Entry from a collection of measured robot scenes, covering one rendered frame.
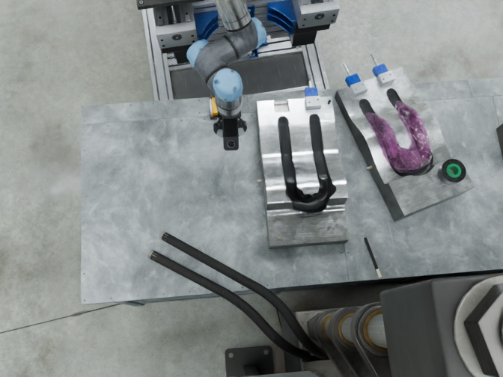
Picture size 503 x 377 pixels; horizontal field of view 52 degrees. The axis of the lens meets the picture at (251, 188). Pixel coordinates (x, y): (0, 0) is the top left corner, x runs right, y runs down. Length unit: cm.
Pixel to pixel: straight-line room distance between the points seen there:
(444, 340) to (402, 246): 128
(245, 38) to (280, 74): 118
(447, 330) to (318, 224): 119
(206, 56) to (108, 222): 70
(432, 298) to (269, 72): 215
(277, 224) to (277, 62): 115
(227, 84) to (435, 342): 95
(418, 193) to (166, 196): 84
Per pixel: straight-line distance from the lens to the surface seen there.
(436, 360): 57
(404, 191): 175
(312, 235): 170
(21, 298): 273
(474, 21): 329
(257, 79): 260
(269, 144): 174
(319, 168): 172
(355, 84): 188
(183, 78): 261
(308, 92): 181
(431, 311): 56
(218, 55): 143
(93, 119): 194
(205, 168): 181
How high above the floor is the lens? 252
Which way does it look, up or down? 75 degrees down
